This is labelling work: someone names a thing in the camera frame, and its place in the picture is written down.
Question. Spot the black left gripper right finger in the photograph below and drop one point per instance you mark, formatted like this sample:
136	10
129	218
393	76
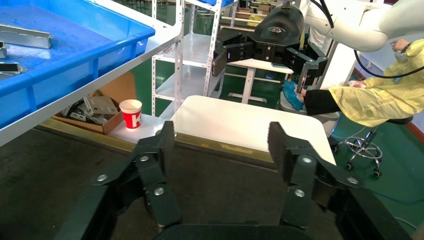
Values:
298	165

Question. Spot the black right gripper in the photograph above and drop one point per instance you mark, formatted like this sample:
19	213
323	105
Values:
278	30

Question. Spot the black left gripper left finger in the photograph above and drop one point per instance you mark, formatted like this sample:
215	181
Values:
155	172

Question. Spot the grey metal housing part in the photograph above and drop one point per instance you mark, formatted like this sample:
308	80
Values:
2	49
11	68
24	37

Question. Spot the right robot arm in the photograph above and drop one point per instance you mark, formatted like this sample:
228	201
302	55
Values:
364	30

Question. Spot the white desk with legs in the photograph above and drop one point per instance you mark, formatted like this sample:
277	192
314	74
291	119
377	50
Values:
261	65

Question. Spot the white low board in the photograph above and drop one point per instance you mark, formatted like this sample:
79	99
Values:
145	127

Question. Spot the red paper cup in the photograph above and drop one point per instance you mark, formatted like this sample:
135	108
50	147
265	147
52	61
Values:
131	116

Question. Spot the black stool chrome base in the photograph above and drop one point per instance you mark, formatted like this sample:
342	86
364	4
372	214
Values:
362	149

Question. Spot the white rounded table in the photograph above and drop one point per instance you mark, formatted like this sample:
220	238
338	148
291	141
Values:
238	122

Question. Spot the white storage rack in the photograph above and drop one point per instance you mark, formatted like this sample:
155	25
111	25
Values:
195	49

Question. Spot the small blue bin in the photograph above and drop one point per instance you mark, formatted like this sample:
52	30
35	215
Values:
215	2

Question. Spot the brown cardboard box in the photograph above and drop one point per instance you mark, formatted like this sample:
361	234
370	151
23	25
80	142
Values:
116	89

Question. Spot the person in yellow coat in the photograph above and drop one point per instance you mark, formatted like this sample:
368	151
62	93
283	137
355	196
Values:
381	99

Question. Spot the blue plastic tray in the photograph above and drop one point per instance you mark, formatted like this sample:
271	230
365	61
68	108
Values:
66	49

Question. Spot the grey metal bracket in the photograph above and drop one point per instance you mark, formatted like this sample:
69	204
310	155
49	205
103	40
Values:
101	105

